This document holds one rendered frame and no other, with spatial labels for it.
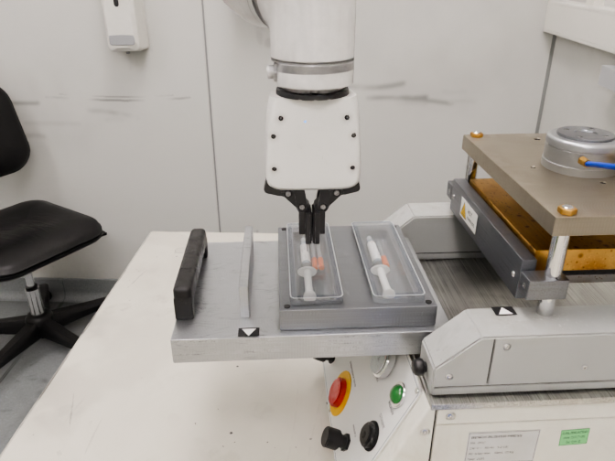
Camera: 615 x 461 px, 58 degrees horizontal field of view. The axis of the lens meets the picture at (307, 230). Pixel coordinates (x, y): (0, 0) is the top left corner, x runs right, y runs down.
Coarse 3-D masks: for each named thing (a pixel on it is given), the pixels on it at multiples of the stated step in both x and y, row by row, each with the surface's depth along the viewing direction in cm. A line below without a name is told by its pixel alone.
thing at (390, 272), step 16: (352, 224) 73; (368, 224) 73; (384, 224) 73; (368, 240) 69; (384, 240) 69; (368, 256) 65; (384, 256) 65; (400, 256) 65; (368, 272) 62; (384, 272) 62; (400, 272) 62; (384, 288) 59; (400, 288) 59; (416, 288) 59
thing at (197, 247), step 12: (192, 240) 68; (204, 240) 69; (192, 252) 65; (204, 252) 72; (180, 264) 63; (192, 264) 62; (180, 276) 60; (192, 276) 60; (180, 288) 58; (192, 288) 59; (180, 300) 58; (192, 300) 59; (180, 312) 59; (192, 312) 59
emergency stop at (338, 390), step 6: (342, 378) 75; (336, 384) 75; (342, 384) 74; (330, 390) 76; (336, 390) 74; (342, 390) 73; (330, 396) 75; (336, 396) 73; (342, 396) 73; (330, 402) 74; (336, 402) 73
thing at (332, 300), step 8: (328, 224) 73; (288, 256) 65; (288, 264) 63; (336, 264) 63; (288, 272) 62; (336, 296) 57; (296, 304) 57; (304, 304) 57; (312, 304) 57; (320, 304) 58; (328, 304) 58; (336, 304) 58
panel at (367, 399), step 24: (336, 360) 81; (360, 360) 73; (408, 360) 61; (360, 384) 70; (384, 384) 64; (408, 384) 59; (336, 408) 74; (360, 408) 68; (384, 408) 62; (408, 408) 57; (360, 432) 65; (384, 432) 60; (336, 456) 69; (360, 456) 63
